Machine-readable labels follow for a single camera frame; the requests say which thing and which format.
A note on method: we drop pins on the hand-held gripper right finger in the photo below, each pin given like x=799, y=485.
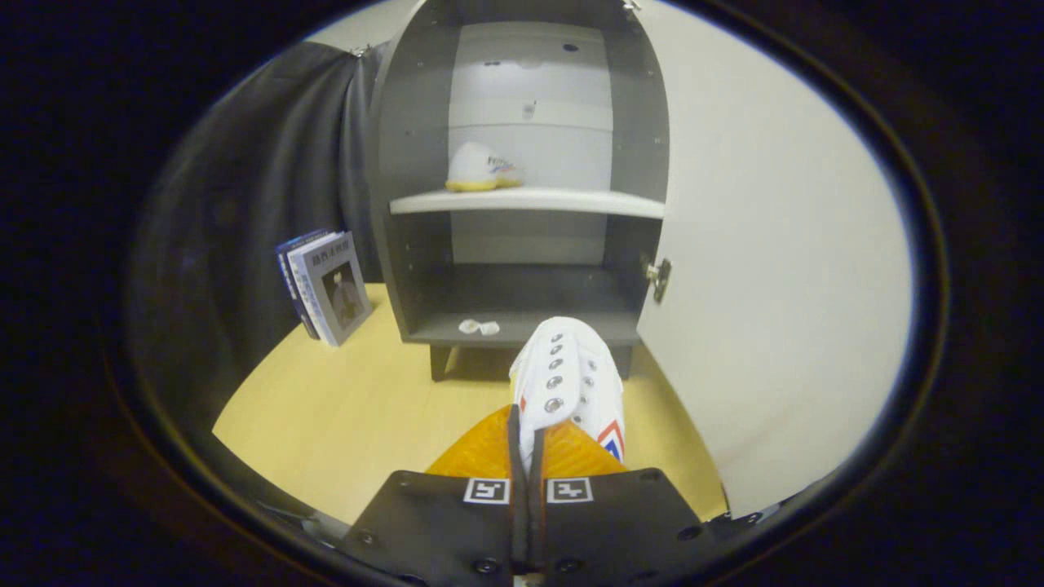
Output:
x=628, y=522

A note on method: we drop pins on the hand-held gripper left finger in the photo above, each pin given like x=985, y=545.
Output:
x=440, y=522

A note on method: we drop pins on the white shoe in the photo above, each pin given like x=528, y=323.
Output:
x=571, y=375
x=477, y=167

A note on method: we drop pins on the white shoe cabinet door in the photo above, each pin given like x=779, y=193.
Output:
x=775, y=285

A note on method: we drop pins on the metal door hinge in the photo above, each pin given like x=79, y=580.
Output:
x=657, y=279

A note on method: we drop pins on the white cabinet shelf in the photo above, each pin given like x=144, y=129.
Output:
x=530, y=201

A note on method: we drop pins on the small white packet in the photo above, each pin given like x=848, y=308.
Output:
x=479, y=327

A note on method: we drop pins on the grey cover book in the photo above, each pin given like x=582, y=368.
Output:
x=334, y=285

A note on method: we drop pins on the blue cover book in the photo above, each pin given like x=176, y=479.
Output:
x=287, y=277

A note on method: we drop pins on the black backdrop cloth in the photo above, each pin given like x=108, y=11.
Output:
x=245, y=204

